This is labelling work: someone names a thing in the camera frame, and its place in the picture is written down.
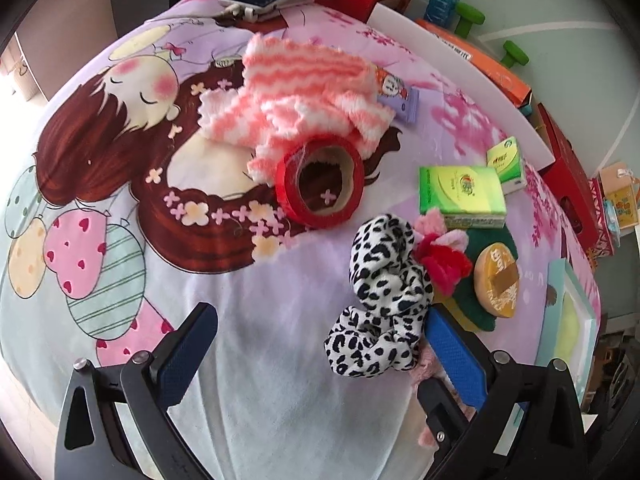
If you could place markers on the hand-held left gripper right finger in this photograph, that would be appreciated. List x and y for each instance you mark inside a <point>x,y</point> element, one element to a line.
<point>457,360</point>

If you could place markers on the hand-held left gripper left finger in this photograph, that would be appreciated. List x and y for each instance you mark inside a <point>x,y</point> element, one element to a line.
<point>187,355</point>

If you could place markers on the light blue storage box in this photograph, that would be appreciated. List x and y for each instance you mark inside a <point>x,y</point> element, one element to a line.
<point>557,300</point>

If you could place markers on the leopard print fuzzy cloth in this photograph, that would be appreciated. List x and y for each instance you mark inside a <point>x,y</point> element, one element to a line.
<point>380,270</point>

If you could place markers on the pink white striped fuzzy cloth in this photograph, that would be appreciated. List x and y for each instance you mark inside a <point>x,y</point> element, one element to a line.
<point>300,85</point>

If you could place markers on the pale pink fuzzy cloth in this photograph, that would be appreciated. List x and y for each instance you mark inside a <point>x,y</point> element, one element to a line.
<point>427,360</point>

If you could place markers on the yellow round sponge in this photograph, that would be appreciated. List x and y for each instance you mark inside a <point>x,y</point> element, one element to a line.
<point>492,280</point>

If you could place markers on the pink red fuzzy sock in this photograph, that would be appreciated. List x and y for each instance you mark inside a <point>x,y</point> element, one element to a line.
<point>445,260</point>

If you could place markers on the dark green cloth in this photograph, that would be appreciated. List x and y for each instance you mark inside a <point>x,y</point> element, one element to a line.
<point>487,237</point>

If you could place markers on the green tissue box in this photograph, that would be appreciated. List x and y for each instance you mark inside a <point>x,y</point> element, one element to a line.
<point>457,190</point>

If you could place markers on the printed cartoon blanket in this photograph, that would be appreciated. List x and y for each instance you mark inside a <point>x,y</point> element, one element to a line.
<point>125,185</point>

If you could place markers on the red tape roll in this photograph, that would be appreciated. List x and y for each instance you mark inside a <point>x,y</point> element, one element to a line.
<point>290,200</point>

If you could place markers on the red patterned bag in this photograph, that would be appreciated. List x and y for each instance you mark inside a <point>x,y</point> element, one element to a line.
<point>602,230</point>

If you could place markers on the small green tissue pack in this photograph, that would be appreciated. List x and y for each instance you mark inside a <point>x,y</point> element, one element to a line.
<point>506,165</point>

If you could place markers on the red cardboard box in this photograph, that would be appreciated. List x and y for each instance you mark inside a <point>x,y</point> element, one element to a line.
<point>567,180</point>

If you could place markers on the tan gift bag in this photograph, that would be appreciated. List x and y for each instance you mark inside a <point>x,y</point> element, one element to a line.
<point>622,195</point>

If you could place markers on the purple tissue pack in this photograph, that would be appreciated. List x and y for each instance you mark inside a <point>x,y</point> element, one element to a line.
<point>397,92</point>

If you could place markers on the white bed board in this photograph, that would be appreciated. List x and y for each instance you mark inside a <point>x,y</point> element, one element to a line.
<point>450,65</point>

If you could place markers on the orange cardboard box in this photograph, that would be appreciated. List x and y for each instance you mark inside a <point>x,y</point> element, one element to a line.
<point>480,60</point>

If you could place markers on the green dumbbell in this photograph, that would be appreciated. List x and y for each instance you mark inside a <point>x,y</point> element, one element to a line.
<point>470,16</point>
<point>516,52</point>

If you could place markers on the wooden cabinet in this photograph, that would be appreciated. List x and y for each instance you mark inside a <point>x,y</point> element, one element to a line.
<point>17,70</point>

